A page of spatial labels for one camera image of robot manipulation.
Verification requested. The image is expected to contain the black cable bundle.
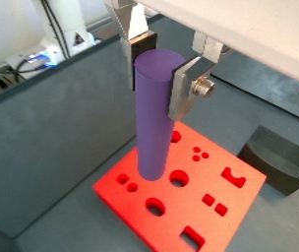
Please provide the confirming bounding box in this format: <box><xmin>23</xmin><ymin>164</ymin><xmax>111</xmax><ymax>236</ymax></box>
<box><xmin>0</xmin><ymin>0</ymin><xmax>72</xmax><ymax>76</ymax></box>

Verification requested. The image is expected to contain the black curved cradle holder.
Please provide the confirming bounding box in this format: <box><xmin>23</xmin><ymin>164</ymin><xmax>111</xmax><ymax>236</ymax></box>
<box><xmin>238</xmin><ymin>126</ymin><xmax>299</xmax><ymax>196</ymax></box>

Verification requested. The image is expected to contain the red shape-sorting board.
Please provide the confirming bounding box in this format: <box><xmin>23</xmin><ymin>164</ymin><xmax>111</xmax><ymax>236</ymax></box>
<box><xmin>94</xmin><ymin>122</ymin><xmax>266</xmax><ymax>252</ymax></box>

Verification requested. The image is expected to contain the purple round cylinder peg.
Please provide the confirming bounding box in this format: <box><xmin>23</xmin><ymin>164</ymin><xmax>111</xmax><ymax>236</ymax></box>
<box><xmin>134</xmin><ymin>49</ymin><xmax>186</xmax><ymax>181</ymax></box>

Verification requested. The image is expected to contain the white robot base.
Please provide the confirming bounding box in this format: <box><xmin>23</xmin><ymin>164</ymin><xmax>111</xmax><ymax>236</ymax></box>
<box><xmin>7</xmin><ymin>0</ymin><xmax>96</xmax><ymax>68</ymax></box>

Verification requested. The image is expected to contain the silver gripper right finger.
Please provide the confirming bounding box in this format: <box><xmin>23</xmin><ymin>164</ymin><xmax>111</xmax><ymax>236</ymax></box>
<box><xmin>169</xmin><ymin>31</ymin><xmax>234</xmax><ymax>121</ymax></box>

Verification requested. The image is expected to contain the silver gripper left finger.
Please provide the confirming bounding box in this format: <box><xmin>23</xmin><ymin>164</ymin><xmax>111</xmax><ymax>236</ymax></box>
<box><xmin>106</xmin><ymin>0</ymin><xmax>158</xmax><ymax>90</ymax></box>

